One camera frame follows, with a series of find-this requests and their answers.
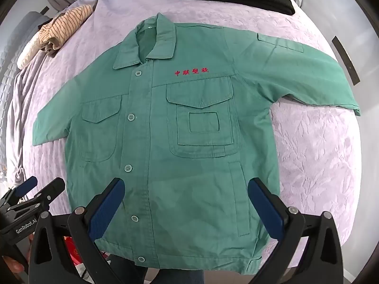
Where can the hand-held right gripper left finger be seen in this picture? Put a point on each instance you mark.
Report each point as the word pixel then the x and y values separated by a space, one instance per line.
pixel 106 210

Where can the striped beige cloth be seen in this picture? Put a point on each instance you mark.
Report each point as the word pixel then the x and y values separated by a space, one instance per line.
pixel 66 23

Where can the grey quilt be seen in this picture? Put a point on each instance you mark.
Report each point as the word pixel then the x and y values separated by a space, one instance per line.
pixel 16 40

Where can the lavender plush blanket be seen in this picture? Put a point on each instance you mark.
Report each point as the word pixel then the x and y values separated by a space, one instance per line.
pixel 314 159

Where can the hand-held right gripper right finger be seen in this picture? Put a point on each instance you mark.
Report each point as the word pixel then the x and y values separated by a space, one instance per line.
pixel 266 210

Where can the green work jacket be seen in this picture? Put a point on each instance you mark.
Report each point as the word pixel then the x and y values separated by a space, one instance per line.
pixel 189 142

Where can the cream cloth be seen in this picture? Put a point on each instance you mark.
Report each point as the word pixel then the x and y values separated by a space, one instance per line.
pixel 28 54

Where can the red plastic object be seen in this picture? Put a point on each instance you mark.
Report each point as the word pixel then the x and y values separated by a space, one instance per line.
pixel 71 250

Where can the person's left hand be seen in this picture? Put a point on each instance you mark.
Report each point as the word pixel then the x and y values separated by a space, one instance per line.
pixel 11 265

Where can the dark flat strip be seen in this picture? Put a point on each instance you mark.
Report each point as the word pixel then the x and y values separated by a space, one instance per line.
pixel 345 60

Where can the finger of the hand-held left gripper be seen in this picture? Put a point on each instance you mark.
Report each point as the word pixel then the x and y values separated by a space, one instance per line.
pixel 50 190
pixel 26 185

